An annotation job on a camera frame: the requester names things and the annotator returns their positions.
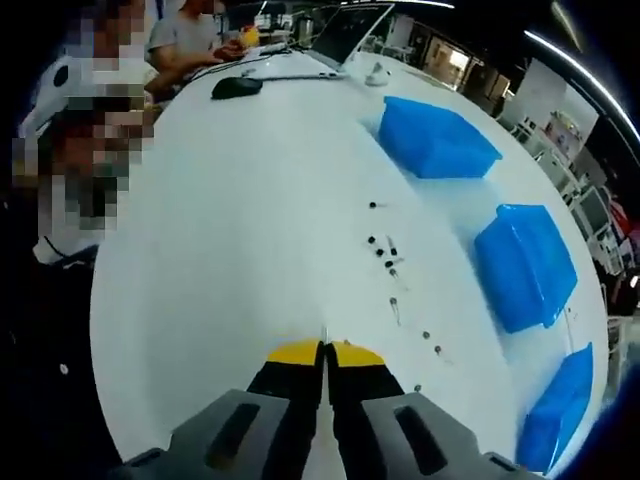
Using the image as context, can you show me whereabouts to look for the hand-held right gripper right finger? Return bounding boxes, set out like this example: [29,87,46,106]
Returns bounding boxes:
[324,338,526,480]

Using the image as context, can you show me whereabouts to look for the white laptop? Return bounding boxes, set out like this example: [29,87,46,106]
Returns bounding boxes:
[257,2,396,81]

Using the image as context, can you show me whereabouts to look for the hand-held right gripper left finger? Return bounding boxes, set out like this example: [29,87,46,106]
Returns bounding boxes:
[119,337,325,480]

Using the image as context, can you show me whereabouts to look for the colourful display shelf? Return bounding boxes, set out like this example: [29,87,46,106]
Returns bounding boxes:
[542,109,589,154]

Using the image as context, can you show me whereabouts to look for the white worn device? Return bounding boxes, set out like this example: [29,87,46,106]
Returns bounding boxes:
[19,53,84,144]

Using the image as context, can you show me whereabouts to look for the small grey object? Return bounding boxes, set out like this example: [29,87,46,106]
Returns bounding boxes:
[363,63,392,88]

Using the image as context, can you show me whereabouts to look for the black computer mouse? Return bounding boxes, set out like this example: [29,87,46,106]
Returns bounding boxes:
[209,75,265,101]

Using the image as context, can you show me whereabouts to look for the blue plastic bin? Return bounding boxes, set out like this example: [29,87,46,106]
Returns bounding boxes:
[514,341,596,475]
[473,202,580,335]
[377,95,504,180]

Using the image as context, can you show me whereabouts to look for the scatter of small resistors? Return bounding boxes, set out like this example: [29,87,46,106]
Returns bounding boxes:
[366,199,459,394]

